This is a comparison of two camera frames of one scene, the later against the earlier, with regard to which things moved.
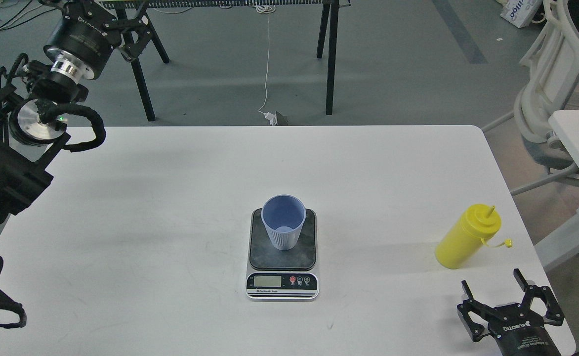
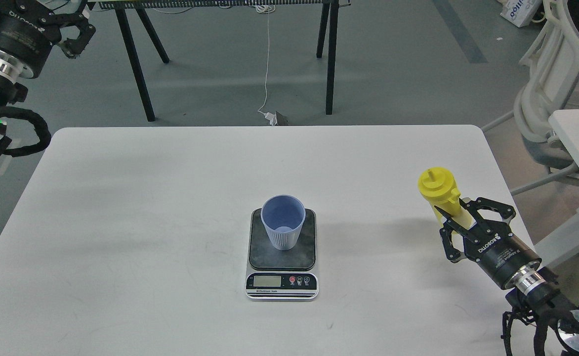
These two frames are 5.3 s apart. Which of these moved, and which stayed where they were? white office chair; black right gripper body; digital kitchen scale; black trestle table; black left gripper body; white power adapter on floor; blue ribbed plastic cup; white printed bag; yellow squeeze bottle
Moved: black right gripper body; yellow squeeze bottle; black left gripper body
Stayed: digital kitchen scale; white office chair; white printed bag; white power adapter on floor; black trestle table; blue ribbed plastic cup
